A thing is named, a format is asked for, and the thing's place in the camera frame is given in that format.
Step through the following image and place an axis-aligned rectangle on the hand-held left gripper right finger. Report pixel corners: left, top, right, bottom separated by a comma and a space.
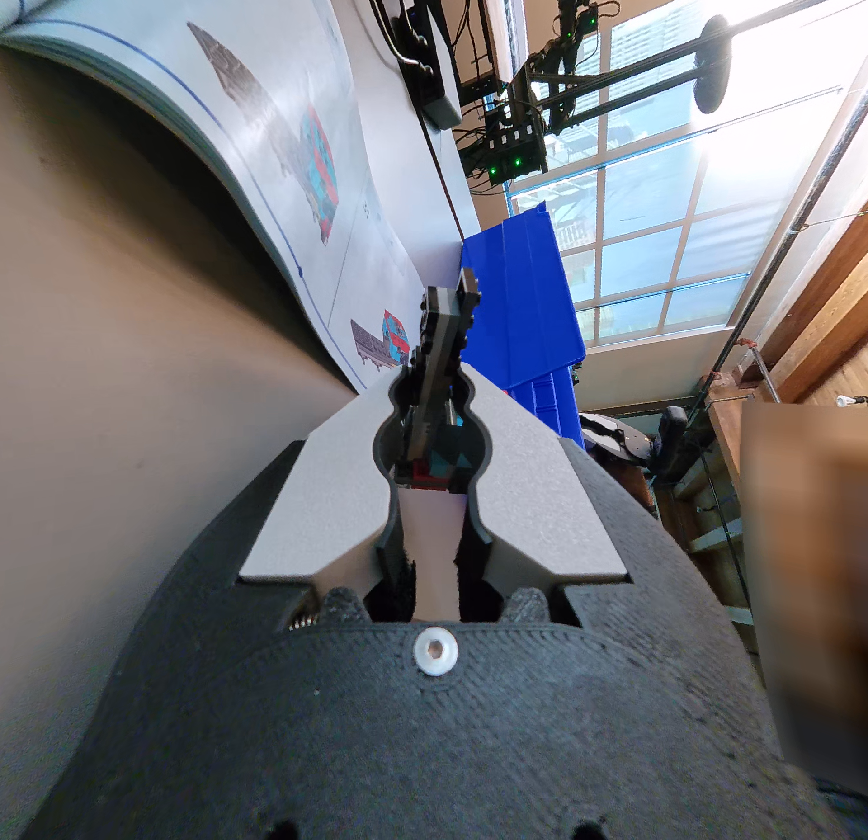
451, 367, 629, 618

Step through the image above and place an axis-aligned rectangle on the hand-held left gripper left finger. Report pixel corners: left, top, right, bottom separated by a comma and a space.
237, 367, 417, 618

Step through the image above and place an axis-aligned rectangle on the toy brick truck model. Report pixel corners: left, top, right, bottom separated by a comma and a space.
395, 267, 491, 495

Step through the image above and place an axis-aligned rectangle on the blue plastic bin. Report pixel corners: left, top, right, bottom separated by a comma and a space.
461, 201, 587, 448

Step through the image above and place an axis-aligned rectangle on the grey desk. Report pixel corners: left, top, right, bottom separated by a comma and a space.
0, 0, 489, 840

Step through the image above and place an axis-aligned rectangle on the black office chair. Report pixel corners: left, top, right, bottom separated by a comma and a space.
580, 406, 706, 509

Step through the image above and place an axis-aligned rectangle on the thin metal rod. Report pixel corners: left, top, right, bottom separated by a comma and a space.
749, 348, 781, 403

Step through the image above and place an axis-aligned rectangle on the large grid window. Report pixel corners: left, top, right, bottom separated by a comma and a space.
505, 0, 868, 349

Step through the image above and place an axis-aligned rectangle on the black equipment box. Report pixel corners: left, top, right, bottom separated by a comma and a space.
458, 74, 550, 183

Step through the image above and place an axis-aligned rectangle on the computer monitor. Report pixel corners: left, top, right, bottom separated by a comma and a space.
475, 0, 530, 85

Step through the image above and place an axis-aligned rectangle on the open instruction booklet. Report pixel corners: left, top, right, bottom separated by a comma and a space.
0, 0, 425, 396

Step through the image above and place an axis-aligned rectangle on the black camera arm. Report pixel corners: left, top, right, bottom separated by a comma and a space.
542, 0, 621, 61

